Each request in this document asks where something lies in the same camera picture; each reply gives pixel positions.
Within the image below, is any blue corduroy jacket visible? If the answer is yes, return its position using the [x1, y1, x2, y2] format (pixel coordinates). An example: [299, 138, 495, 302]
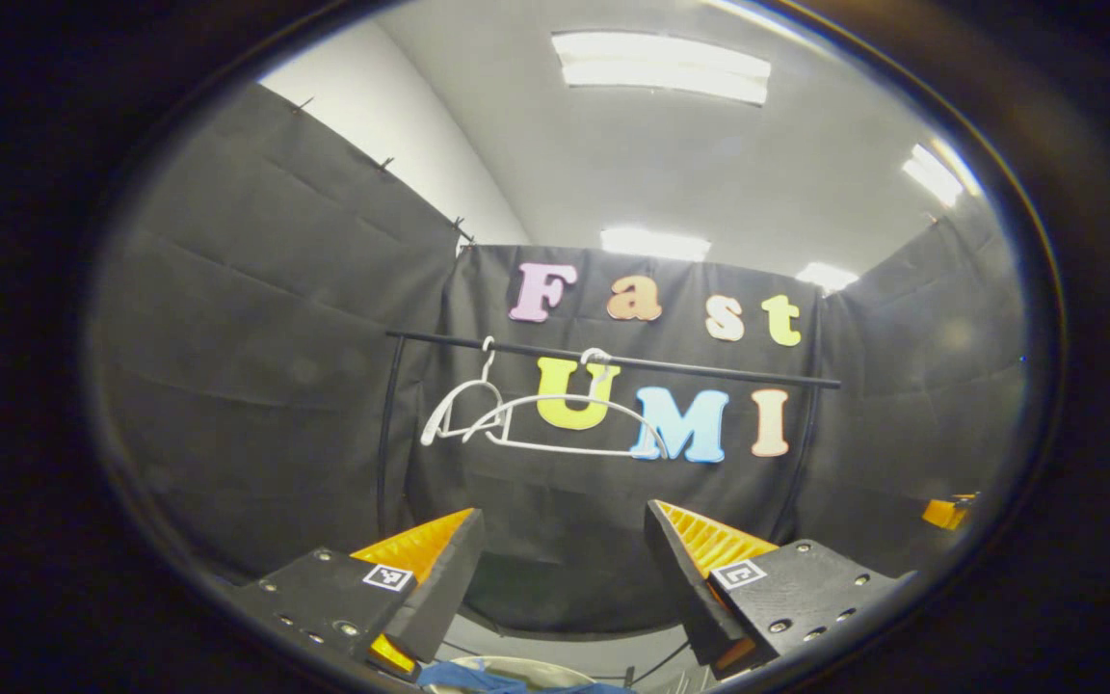
[417, 660, 633, 694]

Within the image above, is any black metal clothes rack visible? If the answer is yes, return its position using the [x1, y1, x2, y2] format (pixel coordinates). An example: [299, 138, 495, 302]
[377, 330, 843, 543]

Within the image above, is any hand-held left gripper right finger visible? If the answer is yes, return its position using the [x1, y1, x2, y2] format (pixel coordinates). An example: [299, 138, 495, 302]
[645, 499, 917, 681]

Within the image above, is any black backdrop cloth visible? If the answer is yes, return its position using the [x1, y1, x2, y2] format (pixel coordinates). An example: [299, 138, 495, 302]
[83, 82, 1028, 637]

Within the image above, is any large ceiling light panel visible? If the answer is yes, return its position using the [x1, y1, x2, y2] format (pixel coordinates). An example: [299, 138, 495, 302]
[552, 31, 772, 106]

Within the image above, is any white plastic clothes hanger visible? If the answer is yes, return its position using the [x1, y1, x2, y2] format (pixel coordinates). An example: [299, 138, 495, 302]
[462, 347, 672, 460]
[420, 335, 508, 447]

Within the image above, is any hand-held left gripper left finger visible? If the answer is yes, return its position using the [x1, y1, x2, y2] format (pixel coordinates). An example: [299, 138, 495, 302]
[227, 508, 487, 681]

